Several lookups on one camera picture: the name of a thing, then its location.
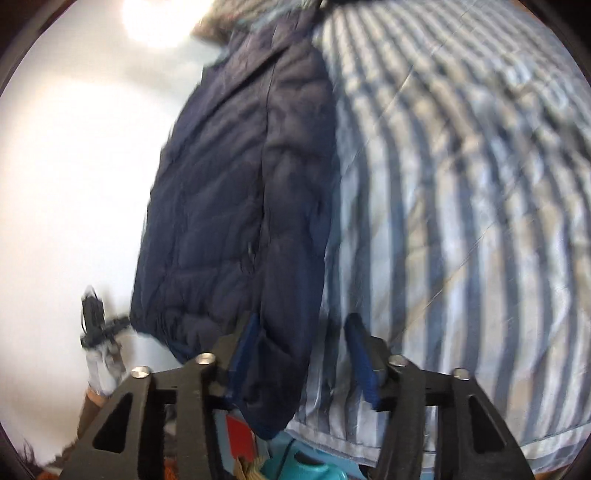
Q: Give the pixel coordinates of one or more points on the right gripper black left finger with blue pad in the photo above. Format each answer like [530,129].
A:
[233,353]

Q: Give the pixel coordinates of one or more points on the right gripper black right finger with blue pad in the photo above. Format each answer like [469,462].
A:
[369,357]

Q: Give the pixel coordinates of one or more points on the navy quilted puffer jacket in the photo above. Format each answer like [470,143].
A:
[239,216]

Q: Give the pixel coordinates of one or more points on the brown sleeved left forearm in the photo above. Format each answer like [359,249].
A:
[93,403]

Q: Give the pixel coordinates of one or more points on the white gloved left hand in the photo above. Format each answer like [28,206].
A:
[106,368]

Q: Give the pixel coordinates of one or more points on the red object below bed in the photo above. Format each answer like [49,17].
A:
[242,442]

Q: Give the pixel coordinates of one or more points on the teal plastic object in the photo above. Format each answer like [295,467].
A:
[298,462]

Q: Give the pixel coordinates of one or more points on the blue white striped quilt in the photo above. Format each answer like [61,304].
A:
[461,224]

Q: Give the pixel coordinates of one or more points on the folded floral fuzzy blanket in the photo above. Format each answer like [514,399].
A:
[223,19]

